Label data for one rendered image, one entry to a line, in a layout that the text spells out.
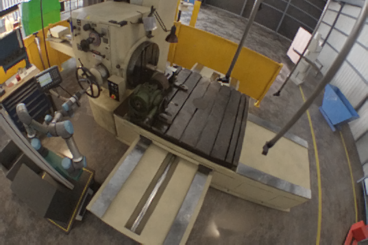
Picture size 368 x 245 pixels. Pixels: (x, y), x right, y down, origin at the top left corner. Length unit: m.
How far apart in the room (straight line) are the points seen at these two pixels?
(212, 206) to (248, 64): 2.85
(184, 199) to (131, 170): 0.60
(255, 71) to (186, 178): 2.79
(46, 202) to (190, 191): 1.42
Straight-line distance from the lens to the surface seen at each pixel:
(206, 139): 1.67
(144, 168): 1.74
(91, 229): 2.44
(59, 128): 1.46
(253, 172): 2.25
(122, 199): 1.67
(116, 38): 1.50
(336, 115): 6.29
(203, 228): 2.44
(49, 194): 1.77
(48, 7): 5.51
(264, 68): 3.74
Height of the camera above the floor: 2.33
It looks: 45 degrees down
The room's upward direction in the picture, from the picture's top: 16 degrees clockwise
